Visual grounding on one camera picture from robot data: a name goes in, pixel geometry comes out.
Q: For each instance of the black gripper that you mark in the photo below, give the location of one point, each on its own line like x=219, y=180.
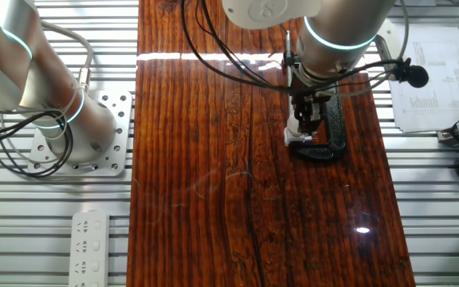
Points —
x=305, y=95

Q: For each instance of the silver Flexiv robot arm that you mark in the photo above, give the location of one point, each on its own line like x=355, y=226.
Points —
x=341, y=24

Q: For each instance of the white bulb socket adapter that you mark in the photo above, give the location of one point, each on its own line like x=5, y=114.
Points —
x=293, y=140

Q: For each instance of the brown wooden board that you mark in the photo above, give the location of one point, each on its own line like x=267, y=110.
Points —
x=197, y=159

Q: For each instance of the printed white paper sheets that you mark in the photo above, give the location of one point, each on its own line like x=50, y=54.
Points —
x=432, y=91

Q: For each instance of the white power strip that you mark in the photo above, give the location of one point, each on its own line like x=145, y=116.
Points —
x=90, y=247

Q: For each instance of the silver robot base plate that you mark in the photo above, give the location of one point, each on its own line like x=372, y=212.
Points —
x=122, y=131

